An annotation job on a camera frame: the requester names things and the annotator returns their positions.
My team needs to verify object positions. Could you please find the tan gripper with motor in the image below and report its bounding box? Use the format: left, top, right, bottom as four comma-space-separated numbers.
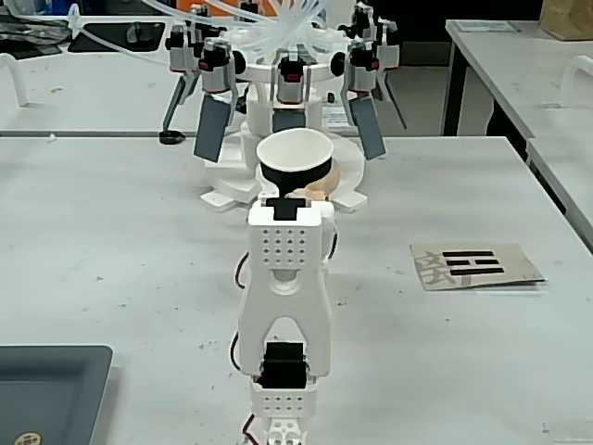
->
288, 159, 344, 204

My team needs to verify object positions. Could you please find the white paper cup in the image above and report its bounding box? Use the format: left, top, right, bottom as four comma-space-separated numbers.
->
255, 128, 336, 197

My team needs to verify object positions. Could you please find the dark grey flap plate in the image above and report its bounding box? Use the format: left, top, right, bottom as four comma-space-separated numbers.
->
347, 94, 387, 161
376, 70, 410, 132
271, 109, 308, 136
161, 70, 196, 134
193, 94, 233, 164

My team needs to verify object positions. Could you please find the white printed paper sheet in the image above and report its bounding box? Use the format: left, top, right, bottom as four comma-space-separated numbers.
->
321, 103, 359, 132

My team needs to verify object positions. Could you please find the clear tubing bundle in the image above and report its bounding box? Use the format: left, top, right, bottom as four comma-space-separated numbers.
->
68, 0, 354, 62

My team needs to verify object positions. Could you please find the cardboard card with black bars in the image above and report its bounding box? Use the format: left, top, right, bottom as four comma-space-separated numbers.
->
409, 241, 549, 293

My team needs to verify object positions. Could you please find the white side table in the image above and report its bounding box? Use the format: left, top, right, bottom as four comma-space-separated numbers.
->
441, 19, 593, 141

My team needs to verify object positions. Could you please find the flat paper stack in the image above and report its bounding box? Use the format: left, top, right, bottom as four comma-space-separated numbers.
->
455, 19, 521, 33

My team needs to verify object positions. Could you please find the black mat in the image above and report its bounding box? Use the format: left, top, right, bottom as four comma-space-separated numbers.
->
68, 19, 169, 54

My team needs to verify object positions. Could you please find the brown cardboard box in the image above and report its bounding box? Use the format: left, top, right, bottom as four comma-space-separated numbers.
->
538, 0, 593, 42

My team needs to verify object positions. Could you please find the grey plastic tray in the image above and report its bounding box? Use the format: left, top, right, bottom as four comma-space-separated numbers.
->
0, 343, 115, 445

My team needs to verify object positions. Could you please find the white curved bracket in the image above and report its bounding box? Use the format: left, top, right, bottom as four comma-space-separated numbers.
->
0, 51, 30, 108
561, 55, 593, 108

